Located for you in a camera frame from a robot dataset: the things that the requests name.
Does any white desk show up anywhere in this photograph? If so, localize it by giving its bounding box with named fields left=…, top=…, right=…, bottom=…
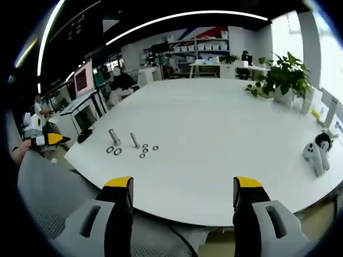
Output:
left=188, top=60, right=223, bottom=79

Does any small black object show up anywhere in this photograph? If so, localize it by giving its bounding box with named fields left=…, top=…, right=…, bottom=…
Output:
left=77, top=129, right=95, bottom=144

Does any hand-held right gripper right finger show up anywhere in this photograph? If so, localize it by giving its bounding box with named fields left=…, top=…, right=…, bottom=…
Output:
left=232, top=176, right=317, bottom=257

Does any storage shelf with white bins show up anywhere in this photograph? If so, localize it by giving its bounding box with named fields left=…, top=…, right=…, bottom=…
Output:
left=168, top=31, right=232, bottom=79

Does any curved ceiling light strip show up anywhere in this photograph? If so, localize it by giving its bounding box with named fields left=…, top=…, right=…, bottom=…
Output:
left=36, top=0, right=67, bottom=79

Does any thick steel threaded stud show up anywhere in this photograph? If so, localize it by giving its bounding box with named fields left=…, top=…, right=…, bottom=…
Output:
left=108, top=128, right=122, bottom=147

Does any computer monitor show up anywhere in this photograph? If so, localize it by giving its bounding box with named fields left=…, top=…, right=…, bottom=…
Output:
left=73, top=59, right=95, bottom=95

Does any thin steel threaded stud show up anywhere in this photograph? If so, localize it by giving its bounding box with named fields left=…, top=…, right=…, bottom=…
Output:
left=130, top=132, right=141, bottom=149

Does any black cable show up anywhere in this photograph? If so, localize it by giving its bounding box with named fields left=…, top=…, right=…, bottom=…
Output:
left=167, top=224, right=199, bottom=257

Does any white upright stand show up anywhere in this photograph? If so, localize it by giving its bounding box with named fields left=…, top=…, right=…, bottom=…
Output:
left=320, top=87, right=341, bottom=130

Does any grey game controller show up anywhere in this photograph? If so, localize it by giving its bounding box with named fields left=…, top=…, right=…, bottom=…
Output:
left=302, top=142, right=323, bottom=177

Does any green potted plant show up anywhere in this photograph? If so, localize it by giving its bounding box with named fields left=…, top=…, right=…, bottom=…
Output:
left=245, top=51, right=313, bottom=107

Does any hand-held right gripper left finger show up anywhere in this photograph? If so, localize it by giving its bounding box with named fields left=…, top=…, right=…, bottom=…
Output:
left=53, top=176, right=134, bottom=257

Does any long ceiling light strip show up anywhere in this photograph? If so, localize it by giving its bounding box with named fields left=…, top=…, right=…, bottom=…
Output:
left=105, top=10, right=269, bottom=47

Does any black strap bundle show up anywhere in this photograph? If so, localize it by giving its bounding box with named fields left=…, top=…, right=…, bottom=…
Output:
left=314, top=132, right=334, bottom=151

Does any grey chair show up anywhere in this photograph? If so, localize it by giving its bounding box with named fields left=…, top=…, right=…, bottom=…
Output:
left=16, top=148, right=106, bottom=241

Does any person's left hand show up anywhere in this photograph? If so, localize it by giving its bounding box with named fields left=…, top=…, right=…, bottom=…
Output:
left=10, top=140, right=34, bottom=164

